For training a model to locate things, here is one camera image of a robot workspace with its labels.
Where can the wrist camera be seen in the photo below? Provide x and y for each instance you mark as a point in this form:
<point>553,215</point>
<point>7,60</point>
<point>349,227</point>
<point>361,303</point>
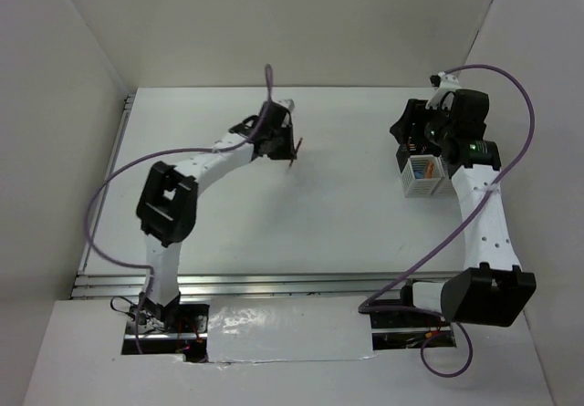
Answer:
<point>443,85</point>
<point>288,104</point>

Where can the orange lead case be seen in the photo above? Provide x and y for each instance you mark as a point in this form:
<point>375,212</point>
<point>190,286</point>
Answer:
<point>429,170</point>

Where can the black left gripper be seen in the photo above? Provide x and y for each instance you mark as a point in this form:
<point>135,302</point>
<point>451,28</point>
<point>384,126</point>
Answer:
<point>288,150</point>

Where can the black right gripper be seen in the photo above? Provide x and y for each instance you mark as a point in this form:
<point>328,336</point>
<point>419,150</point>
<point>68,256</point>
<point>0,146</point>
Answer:
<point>414,112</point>

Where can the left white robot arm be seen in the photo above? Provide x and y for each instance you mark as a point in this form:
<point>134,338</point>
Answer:
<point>168,205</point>

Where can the white mesh organizer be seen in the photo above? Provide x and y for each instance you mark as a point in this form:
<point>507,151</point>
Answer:
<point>414,185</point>

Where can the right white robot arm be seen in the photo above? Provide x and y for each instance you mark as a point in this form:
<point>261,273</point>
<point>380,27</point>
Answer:
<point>492,288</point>

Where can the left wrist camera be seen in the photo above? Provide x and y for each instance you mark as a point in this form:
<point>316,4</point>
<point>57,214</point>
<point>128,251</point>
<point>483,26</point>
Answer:
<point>288,104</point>

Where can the red gel pen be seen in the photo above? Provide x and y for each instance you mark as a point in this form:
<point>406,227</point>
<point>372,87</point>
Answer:
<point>296,150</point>

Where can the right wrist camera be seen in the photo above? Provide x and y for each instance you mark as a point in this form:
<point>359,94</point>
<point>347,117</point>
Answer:
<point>443,85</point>

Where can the white foil cover board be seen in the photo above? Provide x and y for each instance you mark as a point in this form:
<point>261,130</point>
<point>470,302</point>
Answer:
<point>287,329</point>

